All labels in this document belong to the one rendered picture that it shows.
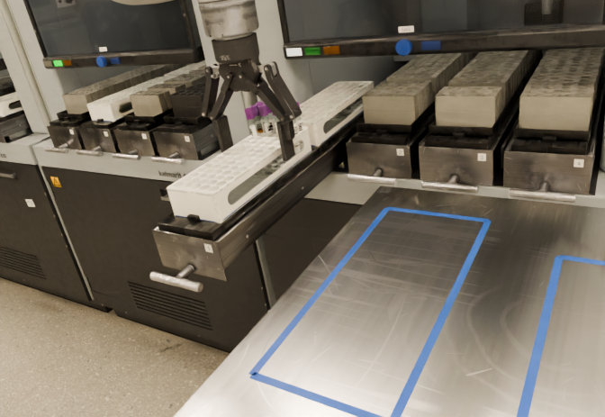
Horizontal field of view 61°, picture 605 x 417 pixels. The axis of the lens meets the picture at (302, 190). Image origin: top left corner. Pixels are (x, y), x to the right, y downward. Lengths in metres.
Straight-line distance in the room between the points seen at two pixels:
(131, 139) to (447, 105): 0.84
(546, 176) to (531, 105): 0.13
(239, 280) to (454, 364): 1.01
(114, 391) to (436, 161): 1.29
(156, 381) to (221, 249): 1.09
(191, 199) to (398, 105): 0.47
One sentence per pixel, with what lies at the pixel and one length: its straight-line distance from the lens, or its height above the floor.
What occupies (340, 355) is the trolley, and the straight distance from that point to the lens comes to 0.52.
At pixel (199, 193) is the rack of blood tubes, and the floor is 0.86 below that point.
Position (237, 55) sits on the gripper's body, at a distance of 0.85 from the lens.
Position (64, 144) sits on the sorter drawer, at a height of 0.75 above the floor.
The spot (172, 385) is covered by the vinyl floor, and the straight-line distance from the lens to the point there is 1.78.
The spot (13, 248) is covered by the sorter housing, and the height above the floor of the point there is 0.27.
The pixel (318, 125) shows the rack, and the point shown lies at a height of 0.86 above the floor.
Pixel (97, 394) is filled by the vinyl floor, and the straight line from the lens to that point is 1.88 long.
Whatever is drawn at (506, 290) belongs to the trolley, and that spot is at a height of 0.82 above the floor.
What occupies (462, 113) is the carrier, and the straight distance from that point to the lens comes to 1.03.
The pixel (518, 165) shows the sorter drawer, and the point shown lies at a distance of 0.96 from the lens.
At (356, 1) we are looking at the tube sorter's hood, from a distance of 1.05.
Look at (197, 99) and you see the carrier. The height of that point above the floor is 0.87.
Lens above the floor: 1.17
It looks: 25 degrees down
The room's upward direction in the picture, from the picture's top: 9 degrees counter-clockwise
